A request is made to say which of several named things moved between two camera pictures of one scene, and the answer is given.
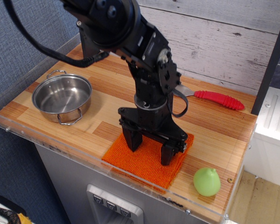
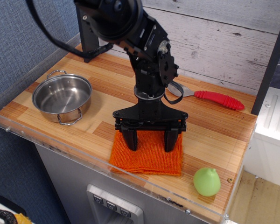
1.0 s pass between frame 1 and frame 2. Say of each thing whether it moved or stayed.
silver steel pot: stayed
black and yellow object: stayed
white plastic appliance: stayed
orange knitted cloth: moved
